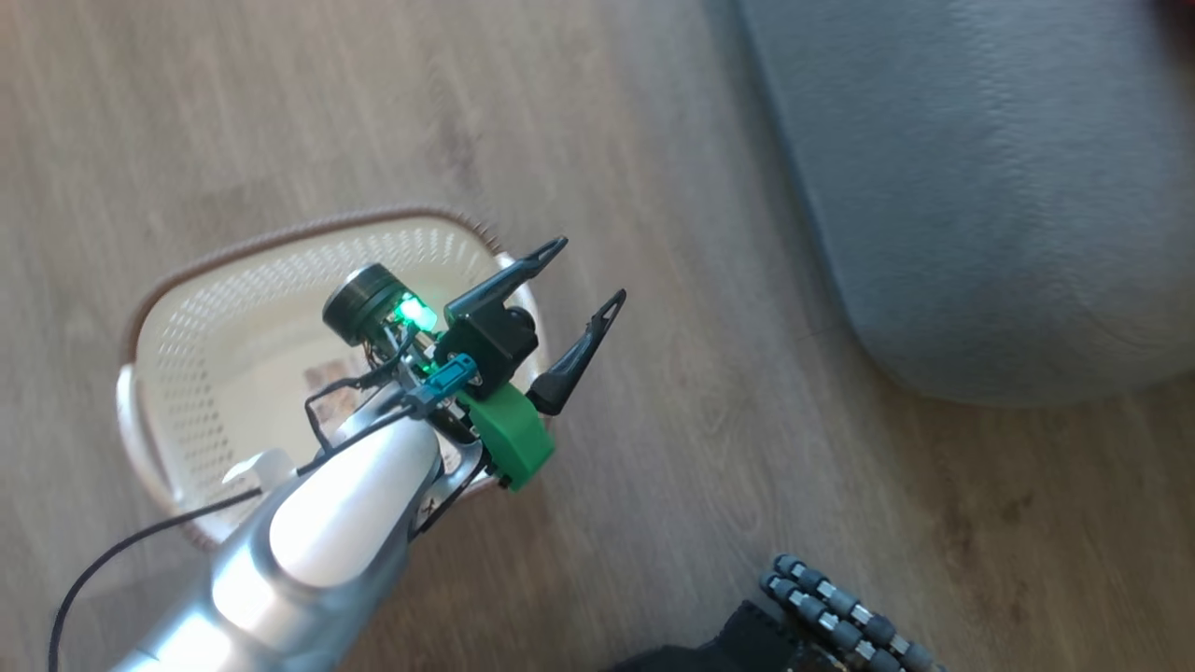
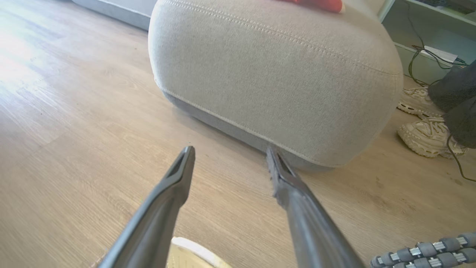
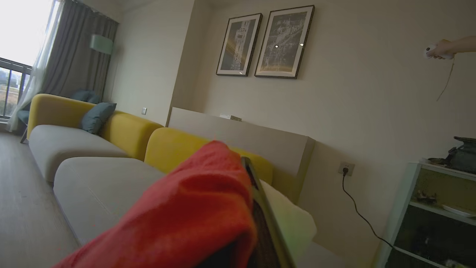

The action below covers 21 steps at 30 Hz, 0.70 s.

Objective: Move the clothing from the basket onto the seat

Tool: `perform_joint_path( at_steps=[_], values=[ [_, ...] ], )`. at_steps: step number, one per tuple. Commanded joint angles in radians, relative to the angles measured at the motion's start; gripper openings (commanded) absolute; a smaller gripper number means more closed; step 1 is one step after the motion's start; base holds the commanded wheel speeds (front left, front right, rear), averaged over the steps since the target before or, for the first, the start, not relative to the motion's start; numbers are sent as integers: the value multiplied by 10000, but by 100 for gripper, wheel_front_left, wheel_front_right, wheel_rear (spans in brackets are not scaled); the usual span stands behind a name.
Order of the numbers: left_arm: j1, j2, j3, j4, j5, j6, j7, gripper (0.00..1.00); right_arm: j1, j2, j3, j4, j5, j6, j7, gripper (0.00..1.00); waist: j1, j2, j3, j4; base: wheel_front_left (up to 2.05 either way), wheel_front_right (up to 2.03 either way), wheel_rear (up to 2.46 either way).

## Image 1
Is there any beige perforated laundry basket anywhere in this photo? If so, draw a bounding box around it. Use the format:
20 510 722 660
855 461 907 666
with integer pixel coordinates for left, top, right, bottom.
116 206 554 552

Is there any white cable clip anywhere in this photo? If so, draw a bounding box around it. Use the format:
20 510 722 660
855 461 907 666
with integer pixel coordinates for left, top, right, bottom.
222 448 298 486

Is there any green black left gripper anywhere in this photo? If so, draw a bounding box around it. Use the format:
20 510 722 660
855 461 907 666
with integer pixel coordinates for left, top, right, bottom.
321 236 627 493

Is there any black grey roller wheel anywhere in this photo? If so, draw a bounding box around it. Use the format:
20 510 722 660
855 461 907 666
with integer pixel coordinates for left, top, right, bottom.
758 553 946 672

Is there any grey sofa seat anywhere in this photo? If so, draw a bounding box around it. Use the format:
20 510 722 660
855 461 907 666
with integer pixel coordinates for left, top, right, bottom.
733 0 1195 408

